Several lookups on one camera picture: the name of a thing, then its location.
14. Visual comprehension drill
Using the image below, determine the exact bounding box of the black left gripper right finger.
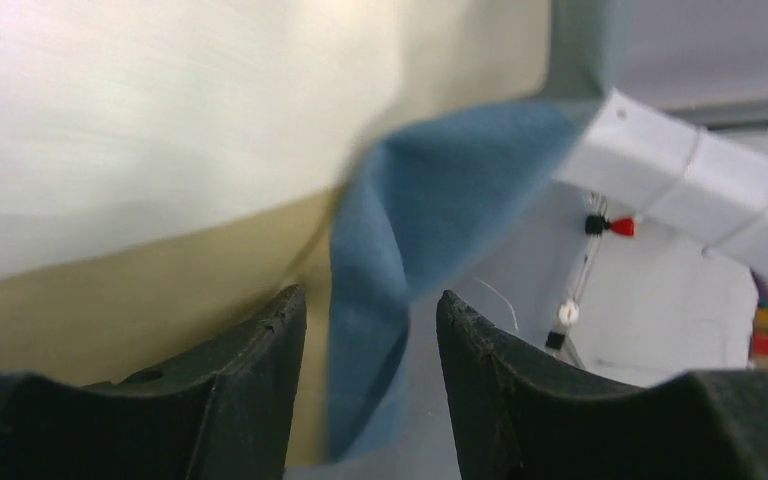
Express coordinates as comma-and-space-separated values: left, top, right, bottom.
436, 291, 768, 479

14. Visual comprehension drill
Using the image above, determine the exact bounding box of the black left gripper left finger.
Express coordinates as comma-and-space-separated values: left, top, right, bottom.
0, 285, 306, 479

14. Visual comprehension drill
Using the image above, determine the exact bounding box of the blue beige white pillowcase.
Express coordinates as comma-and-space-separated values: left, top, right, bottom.
0, 1, 636, 465

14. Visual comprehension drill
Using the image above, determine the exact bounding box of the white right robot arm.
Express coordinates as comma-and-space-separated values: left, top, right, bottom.
556, 91, 768, 281

